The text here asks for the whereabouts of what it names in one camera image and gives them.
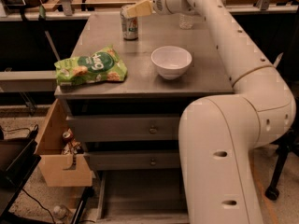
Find top grey drawer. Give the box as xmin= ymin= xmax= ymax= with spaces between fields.
xmin=66 ymin=114 xmax=179 ymax=142

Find bottom grey drawer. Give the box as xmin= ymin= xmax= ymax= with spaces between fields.
xmin=97 ymin=169 xmax=189 ymax=224

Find plastic bottle on floor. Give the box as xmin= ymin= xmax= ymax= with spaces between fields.
xmin=53 ymin=205 xmax=73 ymax=224

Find black cart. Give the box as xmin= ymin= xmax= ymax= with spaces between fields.
xmin=0 ymin=126 xmax=40 ymax=224

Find cardboard box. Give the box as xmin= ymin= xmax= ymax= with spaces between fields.
xmin=36 ymin=100 xmax=93 ymax=187

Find grey drawer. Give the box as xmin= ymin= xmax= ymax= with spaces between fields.
xmin=85 ymin=150 xmax=180 ymax=171
xmin=66 ymin=114 xmax=179 ymax=142
xmin=97 ymin=169 xmax=189 ymax=224

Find grey drawer cabinet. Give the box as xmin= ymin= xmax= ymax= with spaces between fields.
xmin=54 ymin=11 xmax=235 ymax=180

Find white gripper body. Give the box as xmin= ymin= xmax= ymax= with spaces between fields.
xmin=152 ymin=0 xmax=195 ymax=16

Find middle grey drawer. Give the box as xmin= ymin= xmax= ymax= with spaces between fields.
xmin=85 ymin=150 xmax=180 ymax=171

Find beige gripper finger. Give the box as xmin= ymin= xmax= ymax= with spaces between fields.
xmin=125 ymin=0 xmax=153 ymax=18

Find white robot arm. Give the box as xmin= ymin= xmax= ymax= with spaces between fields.
xmin=136 ymin=0 xmax=296 ymax=224

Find clear plastic water bottle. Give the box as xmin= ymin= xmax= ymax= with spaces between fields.
xmin=178 ymin=14 xmax=194 ymax=30

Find black office chair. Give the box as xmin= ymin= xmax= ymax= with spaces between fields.
xmin=264 ymin=126 xmax=299 ymax=202

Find white bowl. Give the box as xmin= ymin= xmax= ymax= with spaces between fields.
xmin=151 ymin=46 xmax=192 ymax=80

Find black floor cable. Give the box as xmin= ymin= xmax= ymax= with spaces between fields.
xmin=21 ymin=188 xmax=58 ymax=224

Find green snack chip bag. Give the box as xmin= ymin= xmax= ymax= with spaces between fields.
xmin=54 ymin=45 xmax=127 ymax=86

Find red can in box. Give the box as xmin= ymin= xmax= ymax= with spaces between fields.
xmin=62 ymin=132 xmax=74 ymax=143

